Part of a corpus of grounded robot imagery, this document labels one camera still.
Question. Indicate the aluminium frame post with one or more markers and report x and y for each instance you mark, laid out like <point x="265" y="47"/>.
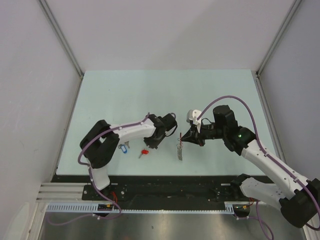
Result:
<point x="294" y="8"/>
<point x="49" y="15"/>

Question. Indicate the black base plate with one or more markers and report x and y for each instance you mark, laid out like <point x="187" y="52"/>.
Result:
<point x="177" y="192"/>

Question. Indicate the slotted cable duct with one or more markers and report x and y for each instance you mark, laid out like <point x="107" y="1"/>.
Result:
<point x="106" y="208"/>

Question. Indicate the blue tag key front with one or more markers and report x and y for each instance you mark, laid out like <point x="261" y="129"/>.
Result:
<point x="124" y="147"/>

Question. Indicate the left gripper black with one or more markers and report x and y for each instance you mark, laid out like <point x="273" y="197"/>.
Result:
<point x="152" y="144"/>

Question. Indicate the right aluminium frame post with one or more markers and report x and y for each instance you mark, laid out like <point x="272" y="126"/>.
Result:
<point x="294" y="8"/>

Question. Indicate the aluminium front rail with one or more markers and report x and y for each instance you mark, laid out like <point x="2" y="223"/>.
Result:
<point x="60" y="192"/>

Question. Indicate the red tag key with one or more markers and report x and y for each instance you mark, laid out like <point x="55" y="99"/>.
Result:
<point x="143" y="152"/>

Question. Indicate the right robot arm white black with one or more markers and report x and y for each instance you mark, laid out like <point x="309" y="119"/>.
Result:
<point x="294" y="195"/>

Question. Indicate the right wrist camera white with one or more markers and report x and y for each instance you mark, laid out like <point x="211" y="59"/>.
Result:
<point x="194" y="119"/>

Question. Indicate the left aluminium frame post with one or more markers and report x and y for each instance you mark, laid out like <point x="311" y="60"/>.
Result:
<point x="49" y="15"/>

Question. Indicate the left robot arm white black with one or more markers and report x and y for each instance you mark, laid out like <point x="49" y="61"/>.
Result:
<point x="101" y="142"/>

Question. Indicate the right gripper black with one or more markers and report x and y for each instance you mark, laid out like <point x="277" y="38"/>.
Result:
<point x="193" y="136"/>

